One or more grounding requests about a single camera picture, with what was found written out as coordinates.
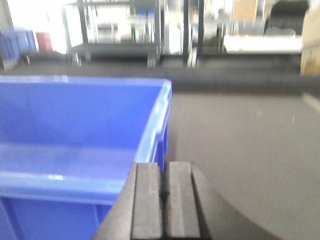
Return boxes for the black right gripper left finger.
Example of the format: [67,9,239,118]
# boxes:
[92,162,163,240]

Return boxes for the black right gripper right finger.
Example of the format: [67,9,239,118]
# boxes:
[164,161,279,240]

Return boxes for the blue plastic bin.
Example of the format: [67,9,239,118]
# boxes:
[0,75,172,240]

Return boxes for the white tray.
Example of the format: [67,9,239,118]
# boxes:
[223,35,303,54]

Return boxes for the cardboard box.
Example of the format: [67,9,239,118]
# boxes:
[300,7,320,76]

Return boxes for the black metal shelving cart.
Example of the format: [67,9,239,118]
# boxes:
[61,0,163,68]

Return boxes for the red container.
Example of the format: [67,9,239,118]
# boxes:
[36,31,53,52]

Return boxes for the stacked blue bins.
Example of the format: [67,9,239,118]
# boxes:
[0,28,37,60]

